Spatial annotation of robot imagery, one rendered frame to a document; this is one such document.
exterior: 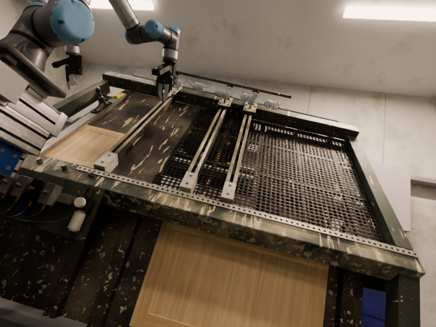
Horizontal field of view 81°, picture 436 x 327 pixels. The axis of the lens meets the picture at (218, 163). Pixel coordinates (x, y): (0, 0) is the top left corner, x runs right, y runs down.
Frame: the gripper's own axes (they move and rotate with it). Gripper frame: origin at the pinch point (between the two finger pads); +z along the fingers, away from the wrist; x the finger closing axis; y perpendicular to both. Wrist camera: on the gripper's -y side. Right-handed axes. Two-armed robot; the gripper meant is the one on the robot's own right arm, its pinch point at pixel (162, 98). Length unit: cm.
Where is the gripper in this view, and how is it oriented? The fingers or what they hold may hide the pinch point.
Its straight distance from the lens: 136.7
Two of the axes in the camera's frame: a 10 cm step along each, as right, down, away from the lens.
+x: -9.5, -1.7, 2.4
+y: 2.6, -0.8, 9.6
